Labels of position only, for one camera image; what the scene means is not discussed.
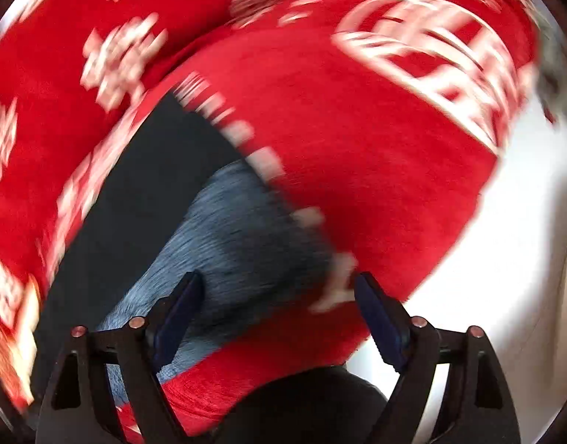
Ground blue-grey knit cloth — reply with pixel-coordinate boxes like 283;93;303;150
96;159;335;403

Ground black pants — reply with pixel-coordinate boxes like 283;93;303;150
31;92;247;408

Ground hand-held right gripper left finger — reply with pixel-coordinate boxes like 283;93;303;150
36;270;205;444

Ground red printed quilt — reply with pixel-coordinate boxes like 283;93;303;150
0;0;321;324

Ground red printed blanket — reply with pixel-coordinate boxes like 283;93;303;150
117;0;543;440

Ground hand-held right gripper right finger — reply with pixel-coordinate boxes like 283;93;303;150
352;272;520;444

